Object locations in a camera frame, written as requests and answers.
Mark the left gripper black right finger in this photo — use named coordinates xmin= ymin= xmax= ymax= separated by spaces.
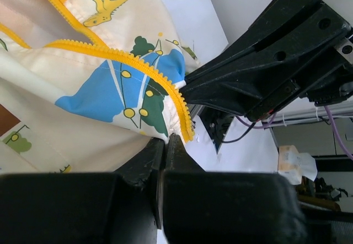
xmin=162 ymin=134 xmax=307 ymax=243

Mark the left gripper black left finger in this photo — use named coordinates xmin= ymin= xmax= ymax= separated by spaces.
xmin=1 ymin=138 xmax=164 ymax=243

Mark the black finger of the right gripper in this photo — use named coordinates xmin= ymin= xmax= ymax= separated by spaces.
xmin=180 ymin=65 xmax=301 ymax=121
xmin=186 ymin=0 xmax=352 ymax=90

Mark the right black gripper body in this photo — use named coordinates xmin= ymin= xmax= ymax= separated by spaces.
xmin=300 ymin=34 xmax=352 ymax=106

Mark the cream dinosaur print hooded jacket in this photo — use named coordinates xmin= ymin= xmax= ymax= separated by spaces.
xmin=1 ymin=0 xmax=194 ymax=174

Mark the tissue box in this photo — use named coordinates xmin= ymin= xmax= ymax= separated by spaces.
xmin=277 ymin=145 xmax=318 ymax=186

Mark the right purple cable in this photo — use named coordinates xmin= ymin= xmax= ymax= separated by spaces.
xmin=237 ymin=105 xmax=353 ymax=159

